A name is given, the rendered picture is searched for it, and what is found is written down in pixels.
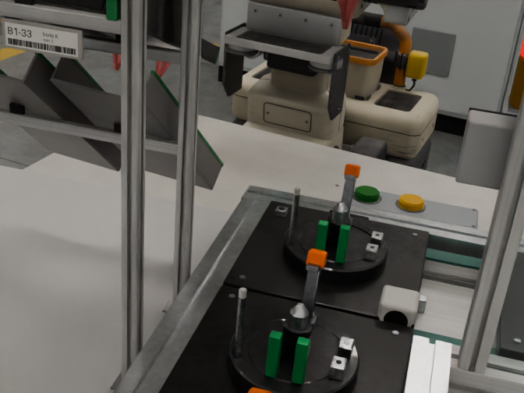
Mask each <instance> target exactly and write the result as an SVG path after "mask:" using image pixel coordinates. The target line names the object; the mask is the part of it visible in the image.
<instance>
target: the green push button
mask: <svg viewBox="0 0 524 393"><path fill-rule="evenodd" d="M354 196H355V198H356V199H358V200H361V201H364V202H375V201H378V200H379V198H380V192H379V191H378V189H376V188H374V187H372V186H359V187H357V188H356V189H355V193H354Z"/></svg>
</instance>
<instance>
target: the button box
mask: <svg viewBox="0 0 524 393"><path fill-rule="evenodd" d="M356 188H357V186H355V189H356ZM355 189H354V193H355ZM378 191H379V192H380V198H379V200H378V201H375V202H364V201H361V200H358V199H356V198H355V196H354V194H353V198H352V205H355V206H360V207H367V208H371V209H375V210H379V211H387V212H391V213H396V214H403V215H407V216H411V217H415V218H423V219H427V220H431V221H439V222H443V223H448V224H452V225H459V226H463V227H467V228H474V229H478V210H477V209H474V208H473V209H472V208H468V207H460V206H455V205H451V204H444V203H439V202H435V201H431V200H424V206H423V209H422V210H420V211H409V210H406V209H404V208H402V207H400V206H399V205H398V198H399V197H400V196H401V195H398V194H393V193H386V192H382V191H380V190H378Z"/></svg>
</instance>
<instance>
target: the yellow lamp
mask: <svg viewBox="0 0 524 393"><path fill-rule="evenodd" d="M523 91H524V58H523V57H522V56H521V55H519V60H518V63H517V67H516V71H515V76H514V80H513V83H512V89H511V93H510V96H509V99H508V103H509V104H510V105H511V106H512V107H513V108H515V109H517V110H519V107H520V104H521V100H522V95H523Z"/></svg>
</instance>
